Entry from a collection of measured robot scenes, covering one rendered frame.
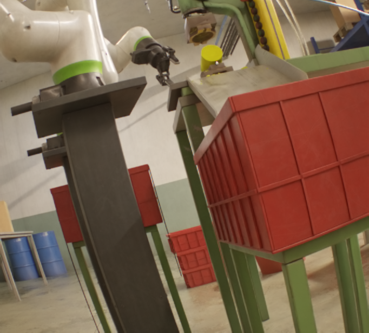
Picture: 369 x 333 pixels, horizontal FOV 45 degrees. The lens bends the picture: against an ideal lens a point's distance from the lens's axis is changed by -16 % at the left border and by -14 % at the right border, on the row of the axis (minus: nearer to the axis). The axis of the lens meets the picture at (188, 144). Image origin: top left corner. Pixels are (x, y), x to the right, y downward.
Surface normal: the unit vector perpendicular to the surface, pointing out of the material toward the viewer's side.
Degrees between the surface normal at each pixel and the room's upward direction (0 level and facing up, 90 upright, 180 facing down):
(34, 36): 122
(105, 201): 90
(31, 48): 143
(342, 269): 90
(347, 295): 90
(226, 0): 90
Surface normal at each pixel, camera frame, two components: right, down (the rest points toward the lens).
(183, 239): 0.09, -0.16
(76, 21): 0.72, -0.34
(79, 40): 0.44, -0.24
